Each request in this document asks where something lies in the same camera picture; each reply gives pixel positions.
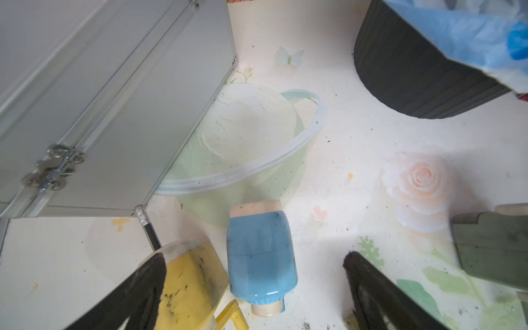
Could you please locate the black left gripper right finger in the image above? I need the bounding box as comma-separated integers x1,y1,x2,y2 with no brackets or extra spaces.
343,252,446,329

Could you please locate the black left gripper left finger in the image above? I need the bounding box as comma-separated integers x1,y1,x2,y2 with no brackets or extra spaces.
67,253,166,329

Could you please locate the yellow pencil sharpener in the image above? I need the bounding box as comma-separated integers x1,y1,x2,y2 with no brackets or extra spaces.
133,205,250,330

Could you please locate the blue pencil sharpener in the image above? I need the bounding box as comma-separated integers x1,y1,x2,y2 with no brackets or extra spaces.
226,200,298,317

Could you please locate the dark green pencil sharpener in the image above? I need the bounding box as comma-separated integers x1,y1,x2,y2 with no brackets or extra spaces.
450,203,527,314

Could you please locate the floral table mat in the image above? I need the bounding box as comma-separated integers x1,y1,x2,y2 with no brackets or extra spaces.
1,1,527,329

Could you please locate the silver metal case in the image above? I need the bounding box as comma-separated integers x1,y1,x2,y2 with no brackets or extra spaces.
0,0,239,219

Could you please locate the black bin with plastic liner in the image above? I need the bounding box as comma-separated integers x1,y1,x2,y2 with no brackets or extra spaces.
353,1,527,119

